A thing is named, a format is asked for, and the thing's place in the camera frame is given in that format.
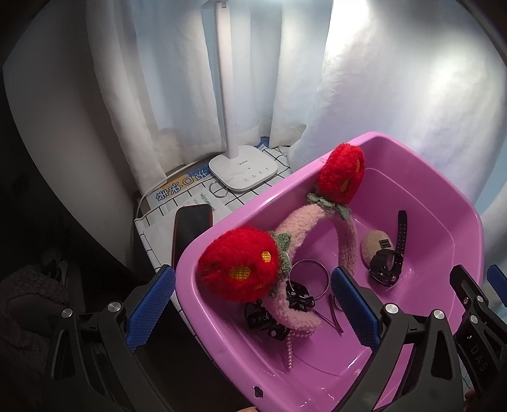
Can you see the black smartphone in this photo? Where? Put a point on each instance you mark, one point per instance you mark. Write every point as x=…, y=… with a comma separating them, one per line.
x=192, y=229

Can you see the blue and white booklet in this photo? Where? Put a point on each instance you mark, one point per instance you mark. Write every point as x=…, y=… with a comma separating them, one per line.
x=174, y=188

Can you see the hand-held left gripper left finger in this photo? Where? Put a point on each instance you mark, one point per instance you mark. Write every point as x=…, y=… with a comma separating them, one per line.
x=152, y=309

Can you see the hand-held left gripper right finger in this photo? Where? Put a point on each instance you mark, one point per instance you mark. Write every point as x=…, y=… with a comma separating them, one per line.
x=354, y=309

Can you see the white desk lamp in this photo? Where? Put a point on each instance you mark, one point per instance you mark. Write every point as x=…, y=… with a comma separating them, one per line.
x=241, y=168

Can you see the white curtain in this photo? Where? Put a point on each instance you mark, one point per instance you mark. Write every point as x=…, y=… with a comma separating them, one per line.
x=376, y=79

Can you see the dark cloth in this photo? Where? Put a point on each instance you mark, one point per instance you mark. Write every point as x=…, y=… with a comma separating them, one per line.
x=27, y=309

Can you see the pearl bead strand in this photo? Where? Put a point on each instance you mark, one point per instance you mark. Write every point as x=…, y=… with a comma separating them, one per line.
x=290, y=352

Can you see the black printed ribbon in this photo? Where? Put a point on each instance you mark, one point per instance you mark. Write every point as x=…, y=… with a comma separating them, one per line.
x=299, y=301

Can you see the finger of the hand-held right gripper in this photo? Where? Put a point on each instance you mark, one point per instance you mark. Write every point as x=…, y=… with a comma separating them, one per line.
x=471, y=293
x=498, y=277

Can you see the white checked tablecloth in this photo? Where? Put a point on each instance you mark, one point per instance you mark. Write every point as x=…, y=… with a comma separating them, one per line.
x=156, y=237

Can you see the pink headband with red flowers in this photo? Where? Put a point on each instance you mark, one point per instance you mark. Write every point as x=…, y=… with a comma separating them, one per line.
x=237, y=269

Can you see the thin brown hair clip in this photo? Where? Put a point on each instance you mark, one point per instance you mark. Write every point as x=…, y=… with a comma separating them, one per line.
x=340, y=328

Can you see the black wrist watch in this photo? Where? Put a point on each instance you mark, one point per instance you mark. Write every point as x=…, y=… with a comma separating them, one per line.
x=386, y=263

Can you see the plain silver bangle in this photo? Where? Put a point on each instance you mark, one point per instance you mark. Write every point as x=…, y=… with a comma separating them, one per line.
x=309, y=261

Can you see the plastic basin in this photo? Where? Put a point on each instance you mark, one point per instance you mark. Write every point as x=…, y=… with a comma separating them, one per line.
x=416, y=190

